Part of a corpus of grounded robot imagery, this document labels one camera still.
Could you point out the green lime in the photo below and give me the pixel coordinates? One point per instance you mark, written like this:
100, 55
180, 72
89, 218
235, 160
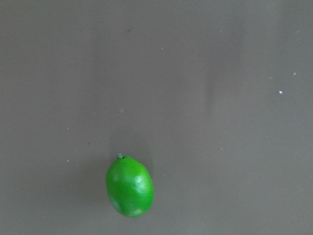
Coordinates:
129, 186

